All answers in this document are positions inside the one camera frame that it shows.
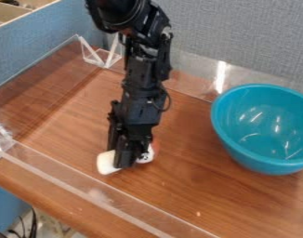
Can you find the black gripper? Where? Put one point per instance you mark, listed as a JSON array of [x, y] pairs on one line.
[[133, 118]]

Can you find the white brown toy mushroom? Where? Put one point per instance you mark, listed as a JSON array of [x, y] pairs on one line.
[[106, 158]]

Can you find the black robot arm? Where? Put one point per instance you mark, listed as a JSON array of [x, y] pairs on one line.
[[142, 25]]

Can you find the blue plastic bowl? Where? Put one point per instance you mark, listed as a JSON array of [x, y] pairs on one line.
[[258, 121]]

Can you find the clear acrylic barrier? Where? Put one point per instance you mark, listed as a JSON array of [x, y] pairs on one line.
[[192, 194]]

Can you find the wooden shelf box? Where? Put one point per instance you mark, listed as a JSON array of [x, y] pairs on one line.
[[15, 9]]

